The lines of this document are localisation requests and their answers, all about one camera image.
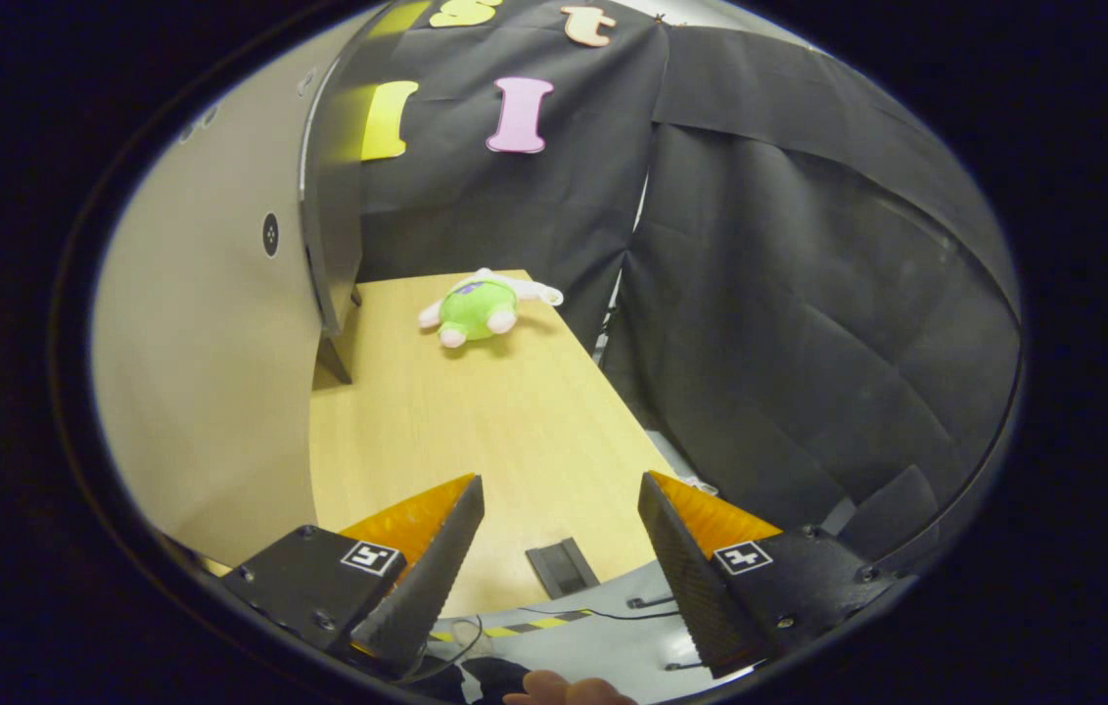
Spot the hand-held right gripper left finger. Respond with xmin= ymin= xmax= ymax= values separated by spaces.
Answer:
xmin=221 ymin=474 xmax=486 ymax=679

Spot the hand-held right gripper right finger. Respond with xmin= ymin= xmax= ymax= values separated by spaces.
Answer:
xmin=637 ymin=470 xmax=917 ymax=679

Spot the beige cabinet door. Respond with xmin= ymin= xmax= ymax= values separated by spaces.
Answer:
xmin=89 ymin=20 xmax=325 ymax=571

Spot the yellow black floor tape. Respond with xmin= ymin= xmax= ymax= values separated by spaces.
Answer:
xmin=429 ymin=610 xmax=596 ymax=643

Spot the green plush toy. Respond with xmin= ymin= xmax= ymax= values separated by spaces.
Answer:
xmin=417 ymin=267 xmax=566 ymax=350

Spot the black backdrop cloth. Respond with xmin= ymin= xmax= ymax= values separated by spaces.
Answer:
xmin=348 ymin=0 xmax=1023 ymax=579

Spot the black cable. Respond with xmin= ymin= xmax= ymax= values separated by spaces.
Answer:
xmin=578 ymin=590 xmax=684 ymax=623

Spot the black table cable cover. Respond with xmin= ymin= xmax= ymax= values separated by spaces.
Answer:
xmin=526 ymin=537 xmax=602 ymax=600

